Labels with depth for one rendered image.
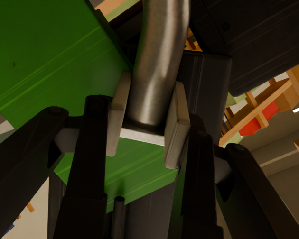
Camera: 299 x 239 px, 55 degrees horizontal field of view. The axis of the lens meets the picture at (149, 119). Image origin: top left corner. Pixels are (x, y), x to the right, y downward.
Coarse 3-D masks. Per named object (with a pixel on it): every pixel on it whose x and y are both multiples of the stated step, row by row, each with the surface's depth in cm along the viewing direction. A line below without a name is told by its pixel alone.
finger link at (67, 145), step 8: (104, 96) 18; (72, 120) 14; (80, 120) 14; (64, 128) 13; (72, 128) 14; (56, 136) 13; (64, 136) 14; (72, 136) 14; (56, 144) 14; (64, 144) 14; (72, 144) 14; (56, 152) 14; (64, 152) 14; (72, 152) 14
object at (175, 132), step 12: (180, 84) 20; (180, 96) 18; (168, 108) 20; (180, 108) 16; (168, 120) 19; (180, 120) 15; (168, 132) 17; (180, 132) 15; (168, 144) 16; (180, 144) 15; (168, 156) 16
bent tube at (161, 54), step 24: (144, 0) 17; (168, 0) 16; (144, 24) 18; (168, 24) 17; (144, 48) 18; (168, 48) 18; (144, 72) 18; (168, 72) 18; (144, 96) 19; (168, 96) 20; (144, 120) 20
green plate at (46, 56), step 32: (0, 0) 20; (32, 0) 20; (64, 0) 20; (0, 32) 21; (32, 32) 21; (64, 32) 21; (96, 32) 21; (0, 64) 22; (32, 64) 22; (64, 64) 22; (96, 64) 22; (128, 64) 22; (0, 96) 23; (32, 96) 23; (64, 96) 23; (64, 160) 26; (128, 160) 25; (160, 160) 25; (128, 192) 27
